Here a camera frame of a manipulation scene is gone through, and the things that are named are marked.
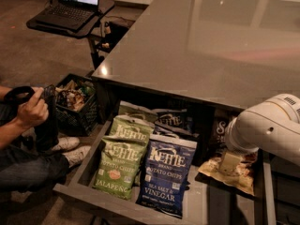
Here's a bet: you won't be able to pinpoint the brown sea salt chip bag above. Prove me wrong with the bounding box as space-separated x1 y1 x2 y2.
198 110 258 195

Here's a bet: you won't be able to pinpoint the person's forearm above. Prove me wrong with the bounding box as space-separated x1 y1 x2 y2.
0 118 28 149

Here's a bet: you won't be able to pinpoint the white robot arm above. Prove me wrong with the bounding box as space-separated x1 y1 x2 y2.
224 94 300 169

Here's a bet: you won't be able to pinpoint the open grey drawer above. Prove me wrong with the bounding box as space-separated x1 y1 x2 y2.
54 121 276 225

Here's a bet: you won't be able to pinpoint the dark blue chip bag rear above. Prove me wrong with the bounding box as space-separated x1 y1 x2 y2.
154 109 193 132

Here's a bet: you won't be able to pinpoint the blue Kettle chip bag front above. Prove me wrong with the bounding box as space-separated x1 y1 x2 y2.
137 134 197 218

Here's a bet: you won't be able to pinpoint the blue chip bag middle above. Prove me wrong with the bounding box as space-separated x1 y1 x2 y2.
154 125 199 141

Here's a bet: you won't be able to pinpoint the green jalapeno chip bag front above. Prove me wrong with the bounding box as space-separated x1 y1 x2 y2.
93 136 147 200

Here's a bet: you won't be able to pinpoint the green Kettle chip bag middle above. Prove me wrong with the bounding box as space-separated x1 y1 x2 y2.
109 115 155 144

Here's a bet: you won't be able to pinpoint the green chip bag rear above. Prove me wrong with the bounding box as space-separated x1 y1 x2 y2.
118 101 158 123

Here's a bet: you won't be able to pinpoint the dark bag under stand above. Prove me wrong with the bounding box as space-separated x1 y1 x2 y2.
96 16 134 53

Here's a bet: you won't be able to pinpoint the person's hand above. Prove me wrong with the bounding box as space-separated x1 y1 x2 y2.
16 87 49 131

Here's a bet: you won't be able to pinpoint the grey lower cabinet drawers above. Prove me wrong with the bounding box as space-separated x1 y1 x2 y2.
271 156 300 225

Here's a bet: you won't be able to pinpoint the white sneaker lower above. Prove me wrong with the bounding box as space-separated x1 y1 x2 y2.
64 145 91 168

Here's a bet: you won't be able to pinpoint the white sneaker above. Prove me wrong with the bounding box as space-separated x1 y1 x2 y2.
52 137 80 152
64 145 91 168

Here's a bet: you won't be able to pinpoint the white sneaker upper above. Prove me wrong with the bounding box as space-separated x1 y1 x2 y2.
52 137 80 152

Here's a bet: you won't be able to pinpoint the black plastic crate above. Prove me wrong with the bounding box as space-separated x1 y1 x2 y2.
56 74 98 136

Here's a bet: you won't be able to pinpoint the snack packets in crate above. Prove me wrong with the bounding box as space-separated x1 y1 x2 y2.
55 80 95 112

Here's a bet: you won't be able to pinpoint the black laptop stand table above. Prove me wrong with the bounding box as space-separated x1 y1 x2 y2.
26 0 114 68

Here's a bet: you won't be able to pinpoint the person's legs in jeans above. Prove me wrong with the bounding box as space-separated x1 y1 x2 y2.
0 100 71 193

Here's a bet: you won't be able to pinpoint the black laptop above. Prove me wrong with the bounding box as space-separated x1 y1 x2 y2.
36 0 99 31

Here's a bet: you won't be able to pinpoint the black wrist watch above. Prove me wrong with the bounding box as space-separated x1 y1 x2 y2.
4 86 35 105

